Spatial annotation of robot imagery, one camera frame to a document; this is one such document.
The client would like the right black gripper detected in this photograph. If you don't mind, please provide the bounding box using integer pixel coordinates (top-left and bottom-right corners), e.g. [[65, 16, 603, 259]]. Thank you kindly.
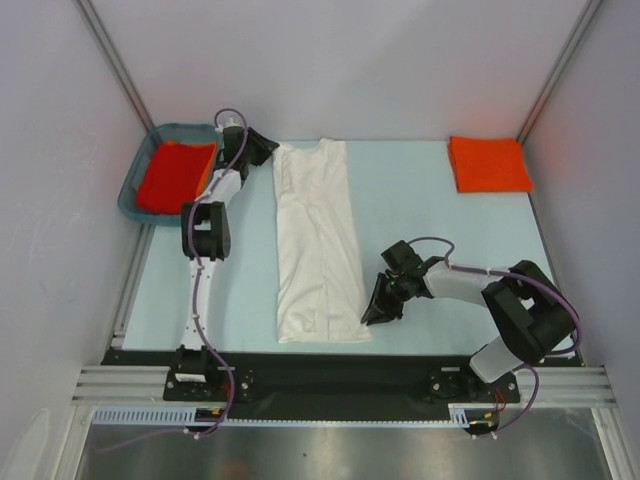
[[361, 271, 411, 325]]

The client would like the white printed t shirt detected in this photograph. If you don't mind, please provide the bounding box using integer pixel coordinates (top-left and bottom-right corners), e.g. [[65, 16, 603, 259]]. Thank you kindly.
[[272, 139, 371, 343]]

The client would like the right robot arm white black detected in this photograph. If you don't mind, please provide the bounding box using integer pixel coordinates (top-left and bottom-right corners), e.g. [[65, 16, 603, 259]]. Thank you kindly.
[[361, 236, 582, 401]]

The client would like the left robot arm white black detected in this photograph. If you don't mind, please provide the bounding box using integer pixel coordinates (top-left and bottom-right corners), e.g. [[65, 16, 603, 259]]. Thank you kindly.
[[180, 126, 279, 350]]

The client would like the orange t shirt in basket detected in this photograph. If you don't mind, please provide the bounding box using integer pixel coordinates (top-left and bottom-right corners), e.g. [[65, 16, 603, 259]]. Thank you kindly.
[[167, 142, 218, 202]]

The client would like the teal plastic basket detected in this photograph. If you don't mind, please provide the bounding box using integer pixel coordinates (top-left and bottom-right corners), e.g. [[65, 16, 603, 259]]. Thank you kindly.
[[117, 123, 222, 227]]

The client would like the red t shirt in basket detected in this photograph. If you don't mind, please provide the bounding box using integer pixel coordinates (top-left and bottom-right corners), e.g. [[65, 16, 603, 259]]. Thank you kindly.
[[136, 141, 218, 215]]

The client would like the folded orange t shirt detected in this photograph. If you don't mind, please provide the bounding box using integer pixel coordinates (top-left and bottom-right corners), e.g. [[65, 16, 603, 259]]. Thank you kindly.
[[448, 136, 533, 194]]

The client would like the slotted grey cable duct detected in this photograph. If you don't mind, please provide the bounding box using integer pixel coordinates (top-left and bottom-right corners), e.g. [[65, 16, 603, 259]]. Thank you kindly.
[[92, 406, 475, 428]]

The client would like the left aluminium corner post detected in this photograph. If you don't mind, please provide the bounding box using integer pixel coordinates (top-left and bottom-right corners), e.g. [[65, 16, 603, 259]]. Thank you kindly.
[[73, 0, 155, 132]]

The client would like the aluminium corner post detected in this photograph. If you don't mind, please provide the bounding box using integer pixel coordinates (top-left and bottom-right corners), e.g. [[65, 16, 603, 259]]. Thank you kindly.
[[516, 0, 606, 145], [73, 0, 155, 132]]

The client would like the aluminium front rail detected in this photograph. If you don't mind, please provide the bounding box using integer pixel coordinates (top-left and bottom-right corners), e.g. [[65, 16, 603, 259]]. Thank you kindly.
[[71, 366, 617, 408]]

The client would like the right aluminium corner post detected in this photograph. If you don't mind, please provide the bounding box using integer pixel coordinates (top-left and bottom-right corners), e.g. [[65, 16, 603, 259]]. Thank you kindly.
[[516, 0, 606, 145]]

